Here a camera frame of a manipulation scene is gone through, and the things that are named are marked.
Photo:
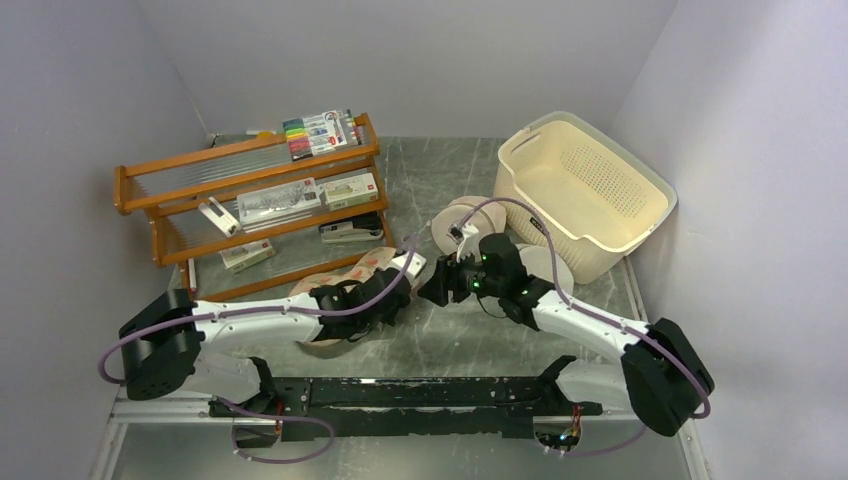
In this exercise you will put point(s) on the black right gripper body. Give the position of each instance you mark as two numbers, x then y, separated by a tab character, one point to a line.
469	277

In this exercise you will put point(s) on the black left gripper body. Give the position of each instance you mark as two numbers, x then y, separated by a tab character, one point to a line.
389	316

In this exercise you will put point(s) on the floral mesh laundry bag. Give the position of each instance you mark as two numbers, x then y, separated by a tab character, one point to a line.
372	262

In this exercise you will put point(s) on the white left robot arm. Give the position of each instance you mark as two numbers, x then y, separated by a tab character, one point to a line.
176	343

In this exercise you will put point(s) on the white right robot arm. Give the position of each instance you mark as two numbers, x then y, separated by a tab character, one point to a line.
649	369

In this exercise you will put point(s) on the white mesh bag grey zipper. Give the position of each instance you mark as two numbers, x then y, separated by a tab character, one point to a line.
537	261

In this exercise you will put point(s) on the cream plastic laundry basket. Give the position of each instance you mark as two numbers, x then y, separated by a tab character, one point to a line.
565	183

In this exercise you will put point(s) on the black white stapler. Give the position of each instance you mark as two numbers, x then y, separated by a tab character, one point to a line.
349	231

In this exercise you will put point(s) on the green white staples box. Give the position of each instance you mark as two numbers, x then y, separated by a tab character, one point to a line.
350	191

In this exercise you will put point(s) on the small green staples box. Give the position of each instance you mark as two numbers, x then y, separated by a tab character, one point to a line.
238	258

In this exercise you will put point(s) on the grey printed flat box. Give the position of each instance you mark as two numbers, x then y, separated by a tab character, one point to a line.
288	201

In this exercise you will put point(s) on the orange wooden shelf rack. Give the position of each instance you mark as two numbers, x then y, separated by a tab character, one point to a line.
168	191

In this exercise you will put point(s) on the white clip tool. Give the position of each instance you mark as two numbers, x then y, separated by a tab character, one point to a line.
220	217

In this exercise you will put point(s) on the white red pen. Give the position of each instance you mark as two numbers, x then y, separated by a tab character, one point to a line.
191	275

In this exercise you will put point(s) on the colour marker pen pack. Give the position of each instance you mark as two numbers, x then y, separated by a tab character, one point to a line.
320	134

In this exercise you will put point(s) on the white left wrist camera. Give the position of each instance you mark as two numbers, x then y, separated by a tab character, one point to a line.
409	262

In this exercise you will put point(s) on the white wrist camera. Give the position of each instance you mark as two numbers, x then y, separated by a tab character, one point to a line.
409	262
466	238

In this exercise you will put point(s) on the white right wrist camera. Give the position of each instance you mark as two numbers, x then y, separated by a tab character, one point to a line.
466	238

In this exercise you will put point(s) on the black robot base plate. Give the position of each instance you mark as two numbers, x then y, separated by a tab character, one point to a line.
312	408

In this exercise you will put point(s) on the aluminium frame rail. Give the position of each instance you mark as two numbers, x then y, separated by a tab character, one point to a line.
262	431

